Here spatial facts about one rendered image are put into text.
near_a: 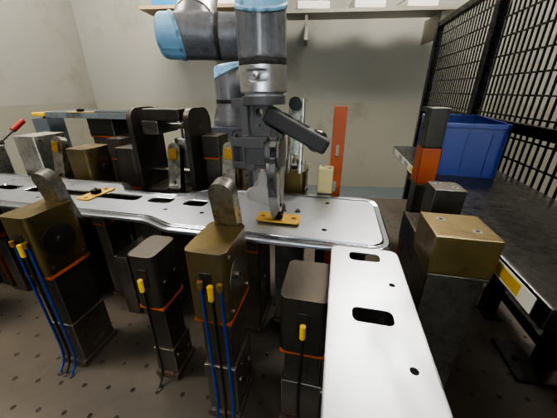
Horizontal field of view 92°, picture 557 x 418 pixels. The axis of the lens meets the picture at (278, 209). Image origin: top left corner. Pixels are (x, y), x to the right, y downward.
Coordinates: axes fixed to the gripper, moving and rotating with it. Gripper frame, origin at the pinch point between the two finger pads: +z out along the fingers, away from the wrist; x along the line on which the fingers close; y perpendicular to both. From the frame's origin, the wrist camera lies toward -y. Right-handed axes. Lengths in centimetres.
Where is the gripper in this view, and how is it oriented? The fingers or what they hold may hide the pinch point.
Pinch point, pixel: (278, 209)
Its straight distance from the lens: 51.4
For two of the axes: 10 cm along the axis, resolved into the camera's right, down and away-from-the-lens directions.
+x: -2.1, 4.0, -8.9
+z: 0.2, 9.2, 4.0
